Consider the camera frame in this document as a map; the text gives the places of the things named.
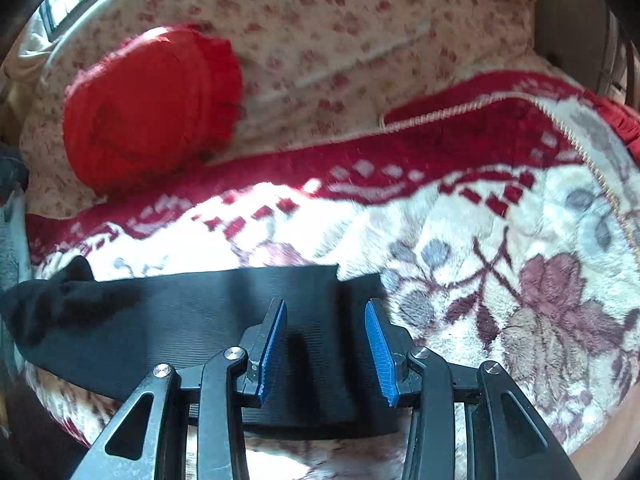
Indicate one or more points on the black pants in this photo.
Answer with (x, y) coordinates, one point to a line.
(165, 330)

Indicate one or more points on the floral bed sheet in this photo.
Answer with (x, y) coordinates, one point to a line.
(320, 60)

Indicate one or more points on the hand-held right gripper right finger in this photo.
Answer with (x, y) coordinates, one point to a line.
(381, 355)

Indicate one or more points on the red and white plush blanket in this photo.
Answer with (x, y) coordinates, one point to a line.
(450, 240)

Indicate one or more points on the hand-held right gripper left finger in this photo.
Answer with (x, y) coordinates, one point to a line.
(272, 355)

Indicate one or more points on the red ruffled pillow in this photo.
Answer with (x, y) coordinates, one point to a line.
(150, 105)

